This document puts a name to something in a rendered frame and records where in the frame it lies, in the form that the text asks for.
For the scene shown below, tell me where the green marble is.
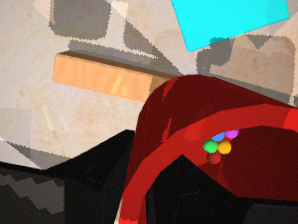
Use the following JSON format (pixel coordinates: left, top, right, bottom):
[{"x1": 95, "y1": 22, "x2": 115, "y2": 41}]
[{"x1": 204, "y1": 139, "x2": 217, "y2": 153}]

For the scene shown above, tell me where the wooden flat bar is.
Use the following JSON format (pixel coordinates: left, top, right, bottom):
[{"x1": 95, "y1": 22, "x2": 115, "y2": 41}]
[{"x1": 53, "y1": 51, "x2": 178, "y2": 101}]

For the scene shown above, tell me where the blue marble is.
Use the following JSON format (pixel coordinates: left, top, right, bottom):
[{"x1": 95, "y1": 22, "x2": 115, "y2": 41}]
[{"x1": 213, "y1": 132, "x2": 225, "y2": 141}]

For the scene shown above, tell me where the red marble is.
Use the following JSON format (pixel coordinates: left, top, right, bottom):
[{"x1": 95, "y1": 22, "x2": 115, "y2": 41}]
[{"x1": 208, "y1": 152, "x2": 221, "y2": 164}]

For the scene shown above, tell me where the purple marble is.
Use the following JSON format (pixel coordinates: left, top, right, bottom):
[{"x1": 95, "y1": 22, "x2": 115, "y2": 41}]
[{"x1": 225, "y1": 129, "x2": 239, "y2": 139}]

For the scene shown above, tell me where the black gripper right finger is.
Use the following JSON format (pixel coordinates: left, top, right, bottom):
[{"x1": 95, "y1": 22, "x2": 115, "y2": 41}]
[{"x1": 144, "y1": 155, "x2": 298, "y2": 224}]

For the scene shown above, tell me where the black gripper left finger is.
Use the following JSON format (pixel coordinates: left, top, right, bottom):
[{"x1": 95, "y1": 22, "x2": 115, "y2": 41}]
[{"x1": 0, "y1": 129, "x2": 134, "y2": 224}]

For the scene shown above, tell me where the red cup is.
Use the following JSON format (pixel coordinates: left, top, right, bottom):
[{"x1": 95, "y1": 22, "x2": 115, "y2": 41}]
[{"x1": 118, "y1": 75, "x2": 298, "y2": 224}]

